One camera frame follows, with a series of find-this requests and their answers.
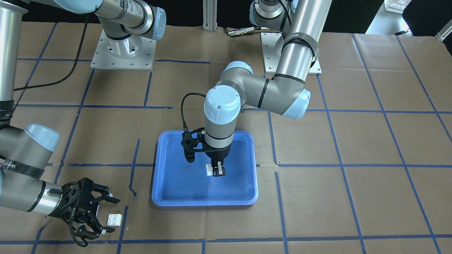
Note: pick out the aluminium frame post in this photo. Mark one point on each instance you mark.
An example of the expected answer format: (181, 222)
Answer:
(210, 15)

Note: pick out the white block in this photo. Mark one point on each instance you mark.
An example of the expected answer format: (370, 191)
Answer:
(114, 220)
(209, 170)

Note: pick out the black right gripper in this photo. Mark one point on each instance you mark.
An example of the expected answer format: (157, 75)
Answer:
(85, 210)

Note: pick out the blue plastic tray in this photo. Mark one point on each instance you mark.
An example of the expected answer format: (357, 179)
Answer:
(179, 183)

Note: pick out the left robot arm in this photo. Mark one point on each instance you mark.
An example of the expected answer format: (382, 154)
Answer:
(301, 23)

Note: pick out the metal cable connector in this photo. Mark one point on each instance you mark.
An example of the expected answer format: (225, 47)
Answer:
(240, 32)

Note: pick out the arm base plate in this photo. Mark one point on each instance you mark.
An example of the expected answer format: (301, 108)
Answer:
(272, 53)
(132, 53)

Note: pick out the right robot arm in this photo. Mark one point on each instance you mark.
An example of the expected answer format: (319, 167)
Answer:
(25, 152)

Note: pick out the white plastic basket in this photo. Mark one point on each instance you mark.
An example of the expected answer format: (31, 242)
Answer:
(396, 6)

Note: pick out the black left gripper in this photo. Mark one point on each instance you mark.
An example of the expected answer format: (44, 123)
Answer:
(216, 152)

